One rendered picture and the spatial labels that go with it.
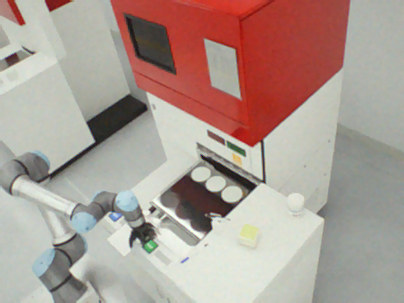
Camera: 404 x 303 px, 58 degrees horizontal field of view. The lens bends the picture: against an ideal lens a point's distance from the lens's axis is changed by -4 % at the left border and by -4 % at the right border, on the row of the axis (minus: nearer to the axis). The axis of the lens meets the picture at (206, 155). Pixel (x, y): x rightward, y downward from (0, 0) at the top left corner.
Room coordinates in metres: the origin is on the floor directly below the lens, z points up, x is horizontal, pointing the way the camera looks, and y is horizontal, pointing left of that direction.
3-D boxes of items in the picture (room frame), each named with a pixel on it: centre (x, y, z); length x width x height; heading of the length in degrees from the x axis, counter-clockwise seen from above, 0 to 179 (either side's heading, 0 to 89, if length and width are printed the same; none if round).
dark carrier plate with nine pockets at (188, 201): (1.19, 0.07, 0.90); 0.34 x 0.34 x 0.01; 37
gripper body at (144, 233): (0.93, 0.32, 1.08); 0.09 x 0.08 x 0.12; 37
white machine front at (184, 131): (1.48, 0.01, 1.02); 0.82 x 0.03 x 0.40; 37
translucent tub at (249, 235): (0.85, -0.11, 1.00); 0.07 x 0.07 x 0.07; 56
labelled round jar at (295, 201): (0.94, -0.33, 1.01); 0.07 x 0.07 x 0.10
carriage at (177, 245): (1.02, 0.27, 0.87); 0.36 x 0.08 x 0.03; 37
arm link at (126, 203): (0.94, 0.33, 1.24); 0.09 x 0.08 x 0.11; 64
